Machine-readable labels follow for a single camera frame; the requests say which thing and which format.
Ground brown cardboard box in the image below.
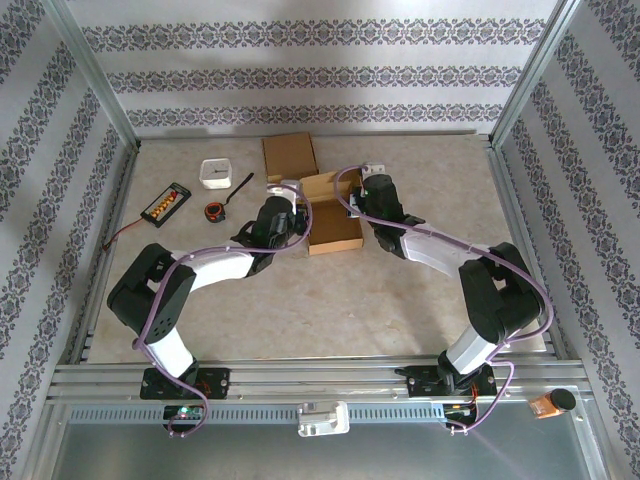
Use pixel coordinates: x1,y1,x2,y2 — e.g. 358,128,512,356
298,170,365,257
261,131,321,184

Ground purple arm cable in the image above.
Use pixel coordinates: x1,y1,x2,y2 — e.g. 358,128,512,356
333,164,553,435
132,183,314,439

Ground red black wire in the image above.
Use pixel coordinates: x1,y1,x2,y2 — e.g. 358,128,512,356
102,219,146,251

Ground long aluminium base rail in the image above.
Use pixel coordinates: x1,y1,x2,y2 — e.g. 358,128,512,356
47,357,594,404

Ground white plastic bracket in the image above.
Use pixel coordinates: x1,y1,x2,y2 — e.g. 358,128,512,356
297,400,350,438

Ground aluminium side rail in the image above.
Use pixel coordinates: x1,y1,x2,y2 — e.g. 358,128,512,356
68,144,142,362
487,144,571,360

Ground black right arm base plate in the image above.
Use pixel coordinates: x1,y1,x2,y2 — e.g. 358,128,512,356
407,364,499,399

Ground controller board with green light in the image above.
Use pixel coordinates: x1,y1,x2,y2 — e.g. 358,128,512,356
163,403,206,421

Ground aluminium frame post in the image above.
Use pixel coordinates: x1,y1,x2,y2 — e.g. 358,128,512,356
47,0,142,146
491,0,584,146

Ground grey metal sheet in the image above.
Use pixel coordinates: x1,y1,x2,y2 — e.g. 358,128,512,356
29,399,611,480

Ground black charger board yellow plugs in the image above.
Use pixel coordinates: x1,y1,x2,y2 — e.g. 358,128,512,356
140,182,194,229

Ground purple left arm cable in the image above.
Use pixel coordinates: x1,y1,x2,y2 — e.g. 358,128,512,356
132,183,314,439

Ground white square clock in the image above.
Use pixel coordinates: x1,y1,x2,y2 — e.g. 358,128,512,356
199,158,234,191

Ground black orange tape measure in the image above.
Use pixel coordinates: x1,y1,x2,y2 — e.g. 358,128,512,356
204,172,256,224

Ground aluminium wall foot rail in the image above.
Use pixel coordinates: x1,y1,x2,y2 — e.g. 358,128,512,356
137,128,496,146

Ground orange bottle with black cap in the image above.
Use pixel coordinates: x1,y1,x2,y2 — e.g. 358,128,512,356
529,387,579,419

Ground grey slotted cable duct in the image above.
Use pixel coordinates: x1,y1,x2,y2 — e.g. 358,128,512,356
67,403,446,426

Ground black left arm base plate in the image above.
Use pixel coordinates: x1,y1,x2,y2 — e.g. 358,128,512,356
139,367,232,401

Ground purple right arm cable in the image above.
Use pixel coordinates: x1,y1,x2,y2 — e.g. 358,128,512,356
333,164,553,435

